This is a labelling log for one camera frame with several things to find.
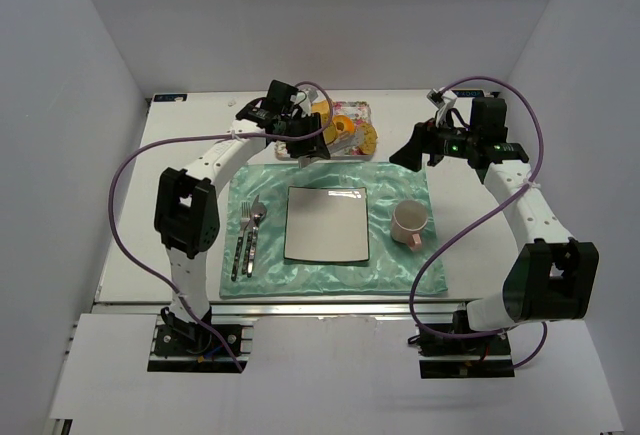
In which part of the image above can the oval green bread slice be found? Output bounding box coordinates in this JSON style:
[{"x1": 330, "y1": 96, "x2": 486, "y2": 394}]
[{"x1": 355, "y1": 123, "x2": 378, "y2": 155}]

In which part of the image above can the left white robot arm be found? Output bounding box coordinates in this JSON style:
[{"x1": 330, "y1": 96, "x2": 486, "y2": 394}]
[{"x1": 154, "y1": 80, "x2": 331, "y2": 332}]

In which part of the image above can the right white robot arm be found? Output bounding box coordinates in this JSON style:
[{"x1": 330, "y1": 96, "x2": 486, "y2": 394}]
[{"x1": 390, "y1": 92, "x2": 599, "y2": 339}]

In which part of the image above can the round green bread slice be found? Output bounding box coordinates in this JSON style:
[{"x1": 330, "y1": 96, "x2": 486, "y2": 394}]
[{"x1": 321, "y1": 114, "x2": 337, "y2": 145}]

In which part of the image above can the orange bread wedge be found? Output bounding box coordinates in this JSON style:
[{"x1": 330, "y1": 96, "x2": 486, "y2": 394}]
[{"x1": 311, "y1": 100, "x2": 333, "y2": 125}]

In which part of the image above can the floral serving tray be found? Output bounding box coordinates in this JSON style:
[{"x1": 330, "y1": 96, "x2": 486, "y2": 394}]
[{"x1": 275, "y1": 100, "x2": 377, "y2": 162}]

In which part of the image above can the orange donut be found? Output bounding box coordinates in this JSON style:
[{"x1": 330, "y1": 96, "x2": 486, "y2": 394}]
[{"x1": 332, "y1": 115, "x2": 355, "y2": 143}]

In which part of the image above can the pink mug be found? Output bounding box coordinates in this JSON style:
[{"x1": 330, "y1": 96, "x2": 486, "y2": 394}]
[{"x1": 390, "y1": 200, "x2": 429, "y2": 251}]

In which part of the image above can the white square plate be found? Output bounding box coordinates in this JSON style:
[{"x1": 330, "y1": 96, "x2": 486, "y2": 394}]
[{"x1": 284, "y1": 186, "x2": 370, "y2": 264}]

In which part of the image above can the silver fork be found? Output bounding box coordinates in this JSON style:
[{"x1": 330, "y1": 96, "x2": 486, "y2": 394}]
[{"x1": 231, "y1": 202, "x2": 251, "y2": 282}]

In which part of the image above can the green satin placemat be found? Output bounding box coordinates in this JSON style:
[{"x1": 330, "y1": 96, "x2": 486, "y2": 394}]
[{"x1": 218, "y1": 162, "x2": 447, "y2": 299}]

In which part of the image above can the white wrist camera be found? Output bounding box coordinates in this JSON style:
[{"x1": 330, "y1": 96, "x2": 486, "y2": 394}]
[{"x1": 427, "y1": 90, "x2": 457, "y2": 126}]

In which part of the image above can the aluminium rail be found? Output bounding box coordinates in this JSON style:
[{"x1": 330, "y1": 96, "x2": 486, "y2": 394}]
[{"x1": 209, "y1": 299, "x2": 476, "y2": 320}]

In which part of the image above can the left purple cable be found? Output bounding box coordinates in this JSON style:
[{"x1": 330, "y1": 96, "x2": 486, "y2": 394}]
[{"x1": 109, "y1": 80, "x2": 321, "y2": 372}]

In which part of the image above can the purple cable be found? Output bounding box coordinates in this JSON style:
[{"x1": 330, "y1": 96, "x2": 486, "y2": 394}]
[
  {"x1": 109, "y1": 80, "x2": 321, "y2": 372},
  {"x1": 408, "y1": 75, "x2": 547, "y2": 369}
]

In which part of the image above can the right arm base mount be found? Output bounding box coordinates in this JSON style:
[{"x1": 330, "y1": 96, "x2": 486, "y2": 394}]
[{"x1": 407, "y1": 328, "x2": 515, "y2": 380}]

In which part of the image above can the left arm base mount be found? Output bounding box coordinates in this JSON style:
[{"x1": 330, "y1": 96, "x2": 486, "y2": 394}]
[{"x1": 147, "y1": 317, "x2": 254, "y2": 374}]

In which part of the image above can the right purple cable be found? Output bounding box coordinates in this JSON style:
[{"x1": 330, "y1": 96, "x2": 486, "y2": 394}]
[{"x1": 408, "y1": 75, "x2": 547, "y2": 369}]

